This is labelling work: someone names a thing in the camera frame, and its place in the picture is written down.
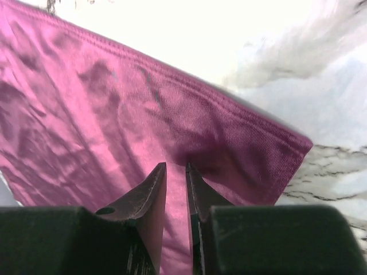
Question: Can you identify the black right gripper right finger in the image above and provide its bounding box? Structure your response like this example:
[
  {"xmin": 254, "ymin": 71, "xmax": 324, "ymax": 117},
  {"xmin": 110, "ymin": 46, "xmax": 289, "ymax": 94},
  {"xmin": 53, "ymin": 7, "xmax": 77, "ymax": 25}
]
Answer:
[{"xmin": 186, "ymin": 164, "xmax": 360, "ymax": 274}]

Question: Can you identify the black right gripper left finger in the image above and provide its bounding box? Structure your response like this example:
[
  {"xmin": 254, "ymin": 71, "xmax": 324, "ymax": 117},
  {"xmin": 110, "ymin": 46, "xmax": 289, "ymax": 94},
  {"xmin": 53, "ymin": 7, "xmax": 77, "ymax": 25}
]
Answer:
[{"xmin": 1, "ymin": 163, "xmax": 166, "ymax": 274}]

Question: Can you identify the purple cloth napkin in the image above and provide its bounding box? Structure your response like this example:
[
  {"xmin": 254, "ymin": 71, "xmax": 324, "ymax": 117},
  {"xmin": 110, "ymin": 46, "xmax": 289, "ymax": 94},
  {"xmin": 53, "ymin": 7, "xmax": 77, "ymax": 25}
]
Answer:
[{"xmin": 1, "ymin": 1, "xmax": 312, "ymax": 274}]

